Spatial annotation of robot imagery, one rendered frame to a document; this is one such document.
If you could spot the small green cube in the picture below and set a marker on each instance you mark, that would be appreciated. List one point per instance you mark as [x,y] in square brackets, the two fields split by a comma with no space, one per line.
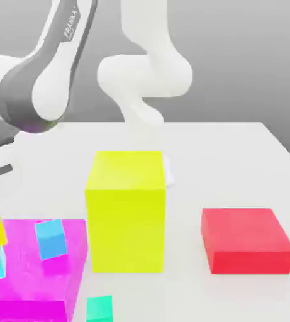
[99,309]

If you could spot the large red box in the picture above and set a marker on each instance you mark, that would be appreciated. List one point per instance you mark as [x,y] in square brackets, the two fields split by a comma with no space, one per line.
[245,234]

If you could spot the small blue cube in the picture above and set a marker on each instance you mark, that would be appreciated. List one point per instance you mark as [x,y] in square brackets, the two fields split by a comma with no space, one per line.
[51,241]

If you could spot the large magenta box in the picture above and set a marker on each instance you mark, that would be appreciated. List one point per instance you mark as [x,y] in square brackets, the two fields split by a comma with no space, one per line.
[34,284]

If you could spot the large yellow box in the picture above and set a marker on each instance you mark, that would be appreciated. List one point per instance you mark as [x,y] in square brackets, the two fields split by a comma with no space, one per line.
[125,213]

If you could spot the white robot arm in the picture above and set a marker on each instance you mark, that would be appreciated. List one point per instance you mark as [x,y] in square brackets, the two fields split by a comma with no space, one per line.
[157,75]

